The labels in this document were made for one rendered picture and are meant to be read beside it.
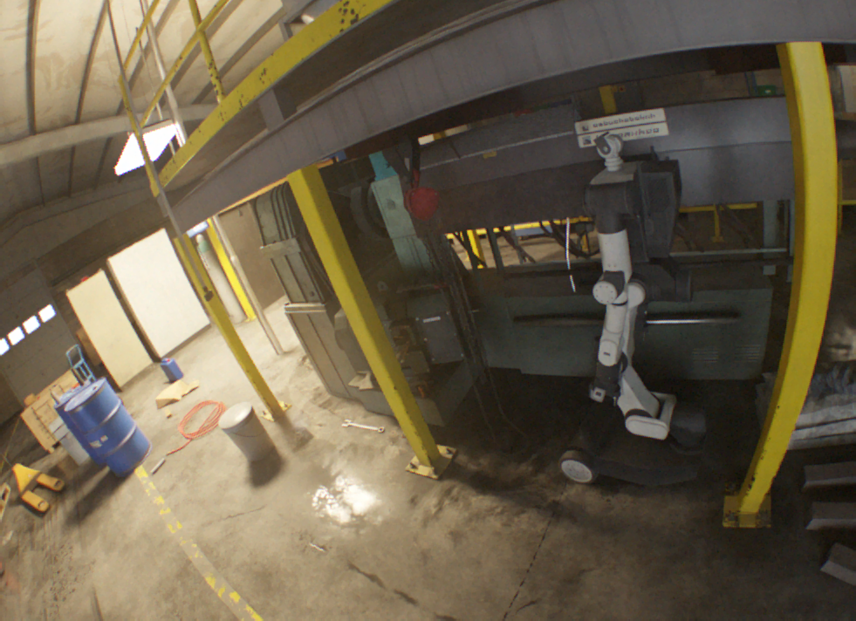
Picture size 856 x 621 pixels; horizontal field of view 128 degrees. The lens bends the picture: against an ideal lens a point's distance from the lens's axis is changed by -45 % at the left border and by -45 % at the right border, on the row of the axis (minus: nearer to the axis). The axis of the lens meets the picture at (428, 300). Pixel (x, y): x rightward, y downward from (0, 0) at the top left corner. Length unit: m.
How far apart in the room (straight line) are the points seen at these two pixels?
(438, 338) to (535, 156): 1.11
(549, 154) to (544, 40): 1.06
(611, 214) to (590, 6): 0.56
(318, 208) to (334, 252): 0.19
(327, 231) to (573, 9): 1.18
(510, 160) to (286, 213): 1.42
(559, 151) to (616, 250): 0.96
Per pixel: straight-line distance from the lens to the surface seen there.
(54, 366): 15.15
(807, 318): 1.22
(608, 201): 1.09
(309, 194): 1.56
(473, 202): 2.23
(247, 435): 2.95
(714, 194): 2.00
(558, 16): 1.05
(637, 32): 1.02
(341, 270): 1.60
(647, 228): 1.27
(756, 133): 2.01
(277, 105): 1.60
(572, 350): 2.42
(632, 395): 1.75
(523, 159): 2.06
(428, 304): 2.06
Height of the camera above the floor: 1.62
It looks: 23 degrees down
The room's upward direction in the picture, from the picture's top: 20 degrees counter-clockwise
